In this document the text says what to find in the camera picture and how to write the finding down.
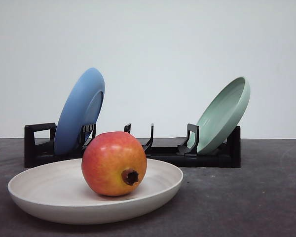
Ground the red pomegranate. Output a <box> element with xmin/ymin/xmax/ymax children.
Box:
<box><xmin>81</xmin><ymin>131</ymin><xmax>148</xmax><ymax>197</ymax></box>

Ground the white plate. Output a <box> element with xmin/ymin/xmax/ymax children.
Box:
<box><xmin>7</xmin><ymin>160</ymin><xmax>184</xmax><ymax>225</ymax></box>

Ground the blue plate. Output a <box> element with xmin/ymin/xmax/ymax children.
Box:
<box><xmin>54</xmin><ymin>68</ymin><xmax>105</xmax><ymax>155</ymax></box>

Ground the mint green plate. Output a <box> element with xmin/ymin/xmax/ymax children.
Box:
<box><xmin>188</xmin><ymin>77</ymin><xmax>251</xmax><ymax>155</ymax></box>

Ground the black plate rack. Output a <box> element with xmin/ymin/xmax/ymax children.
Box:
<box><xmin>24</xmin><ymin>122</ymin><xmax>241</xmax><ymax>168</ymax></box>

